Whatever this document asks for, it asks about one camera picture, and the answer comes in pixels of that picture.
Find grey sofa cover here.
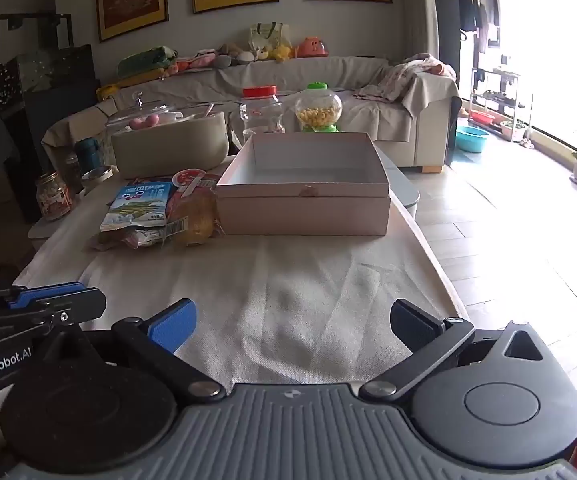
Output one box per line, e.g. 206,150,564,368
43,55,462,161

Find hanging clothes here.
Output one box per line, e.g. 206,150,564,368
456,0,504,53

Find round metal tin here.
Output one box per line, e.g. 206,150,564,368
81,165,115,191

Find beige oval container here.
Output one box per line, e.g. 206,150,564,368
111,110,230,181

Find beige sofa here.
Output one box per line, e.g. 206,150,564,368
43,55,462,176

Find green gumball machine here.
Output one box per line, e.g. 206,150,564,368
295,82,343,133

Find dark glass jar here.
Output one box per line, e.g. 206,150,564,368
63,152,84,193

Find grey plush toy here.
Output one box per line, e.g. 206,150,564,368
211,42,254,68

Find pink white snack packet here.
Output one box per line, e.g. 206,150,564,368
93,225,169,251

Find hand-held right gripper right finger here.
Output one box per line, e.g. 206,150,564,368
360,299,544,402

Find black cabinet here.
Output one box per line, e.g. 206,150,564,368
23,80,104,161

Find orange pig toy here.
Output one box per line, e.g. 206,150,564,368
296,36,329,58

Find blue white snack packet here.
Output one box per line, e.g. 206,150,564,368
99,181,175,233

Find pink plush toy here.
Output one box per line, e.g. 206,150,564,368
176,55,216,73

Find pile of clothes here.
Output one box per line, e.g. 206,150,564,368
353,52,457,106

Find clear packet yellow snack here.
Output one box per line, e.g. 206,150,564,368
166,192,219,247

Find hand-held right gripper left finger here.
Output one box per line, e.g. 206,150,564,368
43,298,226,403

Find canvas tote bag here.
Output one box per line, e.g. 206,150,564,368
248,22,293,56

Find white tablecloth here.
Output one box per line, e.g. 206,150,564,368
13,155,469,396

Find clear jar red lid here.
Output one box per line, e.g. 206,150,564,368
239,85,285,135

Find green cushion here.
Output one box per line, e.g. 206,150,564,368
117,46,176,80

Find pink cardboard box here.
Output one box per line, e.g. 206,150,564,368
215,132,392,237

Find glass fish tank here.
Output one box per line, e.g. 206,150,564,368
0,12,96,106

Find grey curtain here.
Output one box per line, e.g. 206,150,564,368
401,0,462,61

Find labelled glass snack jar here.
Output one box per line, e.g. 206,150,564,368
36,171,73,222

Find small potted plant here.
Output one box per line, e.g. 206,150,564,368
499,120,527,142

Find teal thermos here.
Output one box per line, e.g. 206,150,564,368
74,137,102,171

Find blue plastic basin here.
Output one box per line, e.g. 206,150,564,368
455,126,490,153

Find metal shoe rack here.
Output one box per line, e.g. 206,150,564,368
470,66,534,143

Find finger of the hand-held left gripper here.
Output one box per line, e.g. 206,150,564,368
0,282,89,309
0,288,106,346

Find grey side table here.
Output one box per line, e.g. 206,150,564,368
379,147,420,221

